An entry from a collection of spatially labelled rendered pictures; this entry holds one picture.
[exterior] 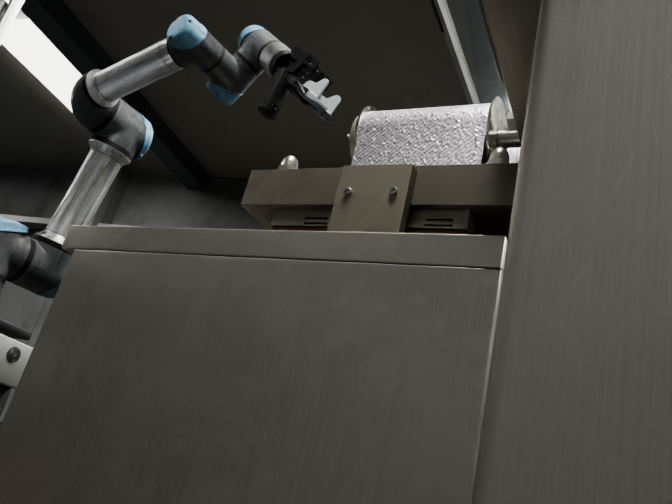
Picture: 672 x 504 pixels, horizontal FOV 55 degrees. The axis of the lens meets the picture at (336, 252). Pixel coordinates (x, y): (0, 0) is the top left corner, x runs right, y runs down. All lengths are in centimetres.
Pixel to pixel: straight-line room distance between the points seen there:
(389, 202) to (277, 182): 20
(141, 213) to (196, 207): 60
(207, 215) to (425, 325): 551
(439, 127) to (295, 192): 34
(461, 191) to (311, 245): 20
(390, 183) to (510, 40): 22
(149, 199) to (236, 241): 576
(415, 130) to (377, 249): 45
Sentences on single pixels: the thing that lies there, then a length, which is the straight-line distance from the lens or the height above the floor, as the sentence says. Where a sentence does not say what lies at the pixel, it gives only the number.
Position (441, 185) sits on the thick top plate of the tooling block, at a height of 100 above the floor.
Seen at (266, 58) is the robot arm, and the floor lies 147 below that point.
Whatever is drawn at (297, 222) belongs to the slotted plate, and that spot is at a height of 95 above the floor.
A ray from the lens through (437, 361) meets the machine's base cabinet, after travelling 67.
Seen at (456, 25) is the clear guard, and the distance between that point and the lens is 196.
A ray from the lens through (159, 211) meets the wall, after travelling 645.
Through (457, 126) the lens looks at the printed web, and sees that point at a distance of 113.
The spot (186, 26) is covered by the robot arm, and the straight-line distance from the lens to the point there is 147.
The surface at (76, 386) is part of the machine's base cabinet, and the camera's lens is 91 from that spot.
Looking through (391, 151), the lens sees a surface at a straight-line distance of 114.
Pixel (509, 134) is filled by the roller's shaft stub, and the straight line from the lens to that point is 116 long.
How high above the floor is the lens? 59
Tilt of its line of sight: 22 degrees up
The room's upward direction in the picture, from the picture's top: 14 degrees clockwise
